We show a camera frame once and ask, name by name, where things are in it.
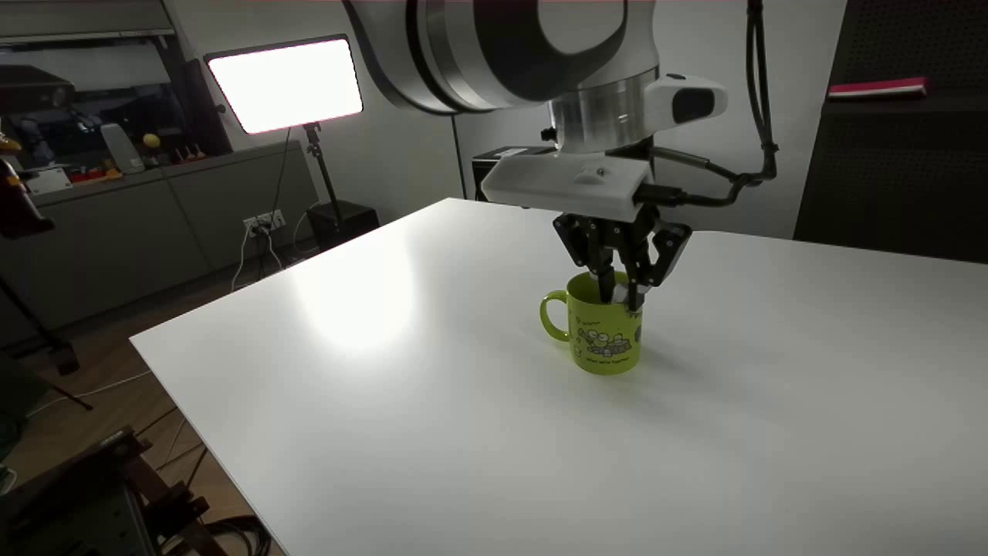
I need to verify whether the black metal frame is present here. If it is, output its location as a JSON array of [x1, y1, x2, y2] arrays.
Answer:
[[0, 424, 276, 556]]

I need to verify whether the black light stand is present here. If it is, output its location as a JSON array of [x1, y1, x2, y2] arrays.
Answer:
[[301, 120, 349, 239]]

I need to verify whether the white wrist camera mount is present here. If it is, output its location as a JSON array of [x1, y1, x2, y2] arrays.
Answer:
[[480, 151, 658, 226]]

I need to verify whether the black tall shelf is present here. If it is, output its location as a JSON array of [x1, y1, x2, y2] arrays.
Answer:
[[791, 0, 988, 266]]

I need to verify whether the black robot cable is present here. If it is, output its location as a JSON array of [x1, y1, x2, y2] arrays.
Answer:
[[646, 0, 780, 211]]

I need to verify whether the black box at stand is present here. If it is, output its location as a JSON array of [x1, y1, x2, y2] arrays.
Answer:
[[307, 198, 384, 251]]

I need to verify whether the grey bottle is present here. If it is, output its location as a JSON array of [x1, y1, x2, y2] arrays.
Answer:
[[100, 120, 149, 175]]

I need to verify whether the bright studio light panel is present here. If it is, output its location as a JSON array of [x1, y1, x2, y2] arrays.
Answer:
[[204, 33, 369, 139]]

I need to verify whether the white power cable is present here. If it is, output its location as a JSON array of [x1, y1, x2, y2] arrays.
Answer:
[[230, 220, 273, 293]]

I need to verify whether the pink item on shelf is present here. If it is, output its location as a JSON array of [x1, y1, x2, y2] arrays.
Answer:
[[826, 70, 934, 105]]

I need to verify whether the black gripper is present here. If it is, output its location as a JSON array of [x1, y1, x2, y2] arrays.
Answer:
[[550, 204, 696, 313]]

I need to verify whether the green printed mug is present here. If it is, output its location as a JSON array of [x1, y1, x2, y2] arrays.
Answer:
[[536, 268, 650, 377]]

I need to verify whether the grey counter cabinet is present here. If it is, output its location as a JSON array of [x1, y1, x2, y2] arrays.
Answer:
[[0, 137, 326, 349]]

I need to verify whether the white power strip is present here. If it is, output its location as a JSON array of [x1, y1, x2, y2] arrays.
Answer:
[[240, 207, 291, 233]]

